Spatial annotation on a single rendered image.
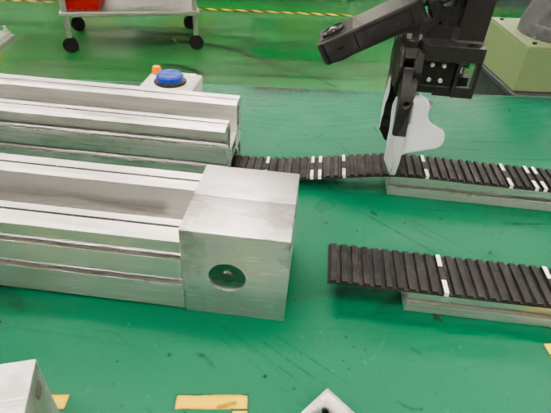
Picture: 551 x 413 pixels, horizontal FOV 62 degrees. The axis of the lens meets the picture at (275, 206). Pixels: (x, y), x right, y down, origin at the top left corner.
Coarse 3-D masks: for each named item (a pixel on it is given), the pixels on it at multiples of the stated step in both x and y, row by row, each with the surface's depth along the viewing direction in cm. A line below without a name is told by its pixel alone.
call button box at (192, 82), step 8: (144, 80) 69; (152, 80) 68; (184, 80) 68; (192, 80) 69; (200, 80) 70; (168, 88) 66; (176, 88) 66; (184, 88) 67; (192, 88) 67; (200, 88) 71
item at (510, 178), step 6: (498, 168) 58; (504, 168) 59; (510, 168) 58; (504, 174) 57; (510, 174) 57; (504, 180) 56; (510, 180) 56; (516, 180) 56; (510, 186) 55; (516, 186) 55; (522, 186) 55
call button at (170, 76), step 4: (160, 72) 68; (164, 72) 68; (168, 72) 68; (172, 72) 68; (176, 72) 68; (180, 72) 68; (156, 76) 67; (160, 76) 67; (164, 76) 66; (168, 76) 67; (172, 76) 67; (176, 76) 67; (180, 76) 67; (160, 80) 67; (164, 80) 66; (168, 80) 66; (172, 80) 66; (176, 80) 67; (180, 80) 67
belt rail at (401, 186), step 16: (400, 192) 58; (416, 192) 57; (432, 192) 57; (448, 192) 57; (464, 192) 57; (480, 192) 56; (496, 192) 56; (512, 192) 56; (528, 192) 56; (544, 192) 55; (528, 208) 57; (544, 208) 57
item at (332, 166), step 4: (328, 156) 61; (336, 156) 61; (328, 160) 60; (332, 160) 60; (336, 160) 60; (328, 164) 59; (332, 164) 59; (336, 164) 59; (324, 168) 59; (328, 168) 58; (332, 168) 59; (336, 168) 58; (324, 172) 58; (328, 172) 58; (332, 172) 58; (336, 172) 57; (324, 176) 57; (328, 176) 57; (332, 176) 57; (336, 176) 57
